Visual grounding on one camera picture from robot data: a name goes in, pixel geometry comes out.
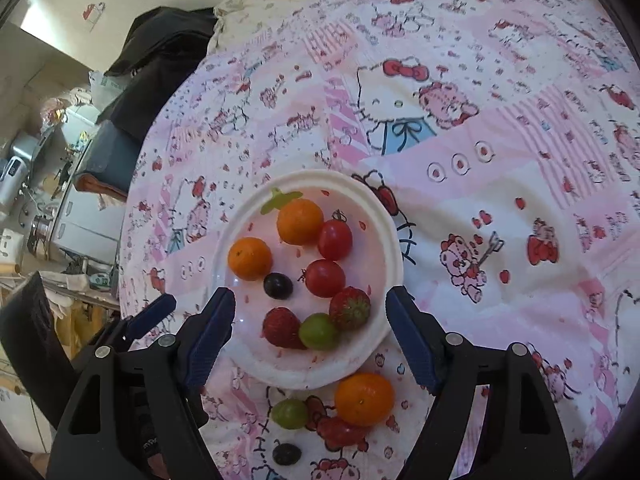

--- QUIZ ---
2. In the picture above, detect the red strawberry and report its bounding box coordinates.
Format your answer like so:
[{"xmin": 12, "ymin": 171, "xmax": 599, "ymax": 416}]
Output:
[
  {"xmin": 329, "ymin": 287, "xmax": 371, "ymax": 332},
  {"xmin": 262, "ymin": 307, "xmax": 306, "ymax": 350}
]

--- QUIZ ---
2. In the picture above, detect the pink strawberry plate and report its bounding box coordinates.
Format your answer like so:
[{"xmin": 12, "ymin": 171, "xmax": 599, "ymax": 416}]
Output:
[{"xmin": 213, "ymin": 169, "xmax": 404, "ymax": 390}]

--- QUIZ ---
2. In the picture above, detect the small orange mandarin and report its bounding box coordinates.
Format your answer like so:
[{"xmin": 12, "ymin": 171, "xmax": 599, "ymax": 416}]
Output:
[{"xmin": 227, "ymin": 237, "xmax": 273, "ymax": 281}]

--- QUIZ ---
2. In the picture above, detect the black jacket pile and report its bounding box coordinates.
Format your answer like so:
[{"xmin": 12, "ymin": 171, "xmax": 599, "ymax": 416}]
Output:
[{"xmin": 100, "ymin": 6, "xmax": 217, "ymax": 143}]

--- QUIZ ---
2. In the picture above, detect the large orange mandarin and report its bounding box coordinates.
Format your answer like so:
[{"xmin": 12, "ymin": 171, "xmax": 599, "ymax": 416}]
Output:
[{"xmin": 334, "ymin": 373, "xmax": 395, "ymax": 427}]

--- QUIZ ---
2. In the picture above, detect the grey orange cushion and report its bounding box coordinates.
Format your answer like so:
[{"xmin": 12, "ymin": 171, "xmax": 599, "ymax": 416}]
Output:
[{"xmin": 73, "ymin": 120, "xmax": 141, "ymax": 203}]

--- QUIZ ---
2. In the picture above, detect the pink Hello Kitty blanket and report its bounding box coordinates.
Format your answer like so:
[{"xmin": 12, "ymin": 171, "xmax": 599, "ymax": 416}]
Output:
[{"xmin": 119, "ymin": 0, "xmax": 639, "ymax": 469}]

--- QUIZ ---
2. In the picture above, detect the green grape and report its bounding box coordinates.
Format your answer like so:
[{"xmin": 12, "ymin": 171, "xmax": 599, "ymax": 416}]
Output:
[
  {"xmin": 270, "ymin": 399, "xmax": 308, "ymax": 430},
  {"xmin": 298, "ymin": 313, "xmax": 341, "ymax": 351}
]

